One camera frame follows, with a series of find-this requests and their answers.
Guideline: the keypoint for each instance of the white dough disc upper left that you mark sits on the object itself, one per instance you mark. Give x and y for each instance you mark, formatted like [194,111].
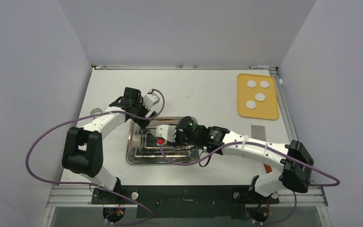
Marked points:
[251,83]

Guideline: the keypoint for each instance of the aluminium back rail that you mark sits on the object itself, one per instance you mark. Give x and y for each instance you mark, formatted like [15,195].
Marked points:
[181,67]

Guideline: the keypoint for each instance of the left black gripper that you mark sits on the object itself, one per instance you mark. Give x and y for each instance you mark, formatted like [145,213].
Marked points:
[140,103]

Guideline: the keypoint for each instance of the grey rectangular patch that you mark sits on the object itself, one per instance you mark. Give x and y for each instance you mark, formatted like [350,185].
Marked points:
[258,132]

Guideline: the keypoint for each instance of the white dough disc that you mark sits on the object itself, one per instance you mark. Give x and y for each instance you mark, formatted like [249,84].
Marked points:
[251,104]
[251,83]
[260,97]
[264,84]

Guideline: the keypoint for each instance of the aluminium front rail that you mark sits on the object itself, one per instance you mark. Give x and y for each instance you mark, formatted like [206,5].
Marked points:
[73,196]

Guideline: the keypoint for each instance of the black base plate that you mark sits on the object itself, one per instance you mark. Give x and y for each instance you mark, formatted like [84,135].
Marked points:
[200,201]

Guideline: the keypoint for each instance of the white dough disc middle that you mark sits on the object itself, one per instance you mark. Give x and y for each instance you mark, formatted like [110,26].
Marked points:
[260,97]

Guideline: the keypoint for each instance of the white dough disc lower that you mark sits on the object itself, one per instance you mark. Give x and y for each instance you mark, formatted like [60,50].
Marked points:
[251,104]

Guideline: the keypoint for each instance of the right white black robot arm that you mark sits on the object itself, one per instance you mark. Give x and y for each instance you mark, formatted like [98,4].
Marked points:
[290,163]

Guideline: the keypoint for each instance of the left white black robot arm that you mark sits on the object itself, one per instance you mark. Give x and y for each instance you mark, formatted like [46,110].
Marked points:
[83,151]

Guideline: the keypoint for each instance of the stainless steel tray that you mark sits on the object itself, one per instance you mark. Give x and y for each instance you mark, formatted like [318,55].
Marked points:
[142,148]

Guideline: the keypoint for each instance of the yellow plastic tray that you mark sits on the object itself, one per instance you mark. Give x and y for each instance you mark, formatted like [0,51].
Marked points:
[266,110]

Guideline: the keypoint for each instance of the white dough disc upper right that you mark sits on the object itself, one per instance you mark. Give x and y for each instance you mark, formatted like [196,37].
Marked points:
[264,84]

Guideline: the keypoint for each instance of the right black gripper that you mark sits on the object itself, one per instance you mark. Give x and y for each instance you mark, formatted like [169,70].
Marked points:
[177,140]

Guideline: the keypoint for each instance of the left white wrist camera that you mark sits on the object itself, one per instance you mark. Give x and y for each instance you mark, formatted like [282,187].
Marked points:
[150,99]

